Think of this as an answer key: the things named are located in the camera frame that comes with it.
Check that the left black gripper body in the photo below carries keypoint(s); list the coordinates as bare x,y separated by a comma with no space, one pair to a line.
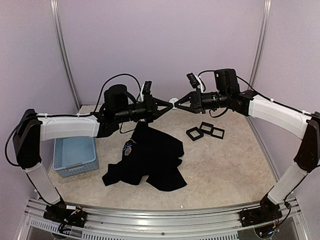
149,111

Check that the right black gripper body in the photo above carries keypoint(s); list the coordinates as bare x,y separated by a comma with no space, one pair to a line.
198,103

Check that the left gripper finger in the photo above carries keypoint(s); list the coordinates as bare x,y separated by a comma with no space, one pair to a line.
162,103
161,112

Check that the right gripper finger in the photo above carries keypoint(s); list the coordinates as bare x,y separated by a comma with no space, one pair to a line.
185,100
184,108

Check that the starry night blue brooch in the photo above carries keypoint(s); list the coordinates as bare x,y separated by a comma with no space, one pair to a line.
173,102

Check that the black garment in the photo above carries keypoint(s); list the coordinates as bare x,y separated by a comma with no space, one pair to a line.
156,155

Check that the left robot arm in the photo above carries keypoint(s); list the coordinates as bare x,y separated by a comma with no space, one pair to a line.
119,106

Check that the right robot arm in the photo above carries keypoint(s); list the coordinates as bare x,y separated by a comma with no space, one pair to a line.
250,103

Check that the pale pink round brooch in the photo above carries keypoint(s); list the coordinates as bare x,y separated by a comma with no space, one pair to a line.
127,151

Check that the blue plastic basket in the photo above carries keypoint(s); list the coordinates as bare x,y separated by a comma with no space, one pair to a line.
75,155

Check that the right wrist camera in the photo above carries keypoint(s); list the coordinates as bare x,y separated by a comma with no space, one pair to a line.
196,82

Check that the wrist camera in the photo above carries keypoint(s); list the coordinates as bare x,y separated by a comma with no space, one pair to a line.
145,90
196,82

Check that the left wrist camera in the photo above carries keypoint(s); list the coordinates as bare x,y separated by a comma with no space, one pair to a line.
145,90

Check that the black square frame near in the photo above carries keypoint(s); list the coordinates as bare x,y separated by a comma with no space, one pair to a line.
194,134

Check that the black square frame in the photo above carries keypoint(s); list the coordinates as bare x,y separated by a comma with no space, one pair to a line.
218,133
206,128
194,134

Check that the black square frame middle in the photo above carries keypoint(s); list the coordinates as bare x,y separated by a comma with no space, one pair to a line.
206,128

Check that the black square frame far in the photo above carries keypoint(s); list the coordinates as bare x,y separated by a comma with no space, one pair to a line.
218,133

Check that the right aluminium corner post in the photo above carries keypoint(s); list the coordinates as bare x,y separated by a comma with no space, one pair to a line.
261,41

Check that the aluminium corner post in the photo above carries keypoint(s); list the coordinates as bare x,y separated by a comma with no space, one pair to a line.
261,41
57,23

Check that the aluminium front rail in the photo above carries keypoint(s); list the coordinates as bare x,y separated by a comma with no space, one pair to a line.
103,223

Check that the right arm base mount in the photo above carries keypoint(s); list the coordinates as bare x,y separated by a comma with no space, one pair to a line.
266,212

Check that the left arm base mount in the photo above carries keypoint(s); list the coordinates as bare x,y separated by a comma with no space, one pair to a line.
65,215

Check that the left aluminium corner post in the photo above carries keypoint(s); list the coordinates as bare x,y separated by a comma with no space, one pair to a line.
57,23

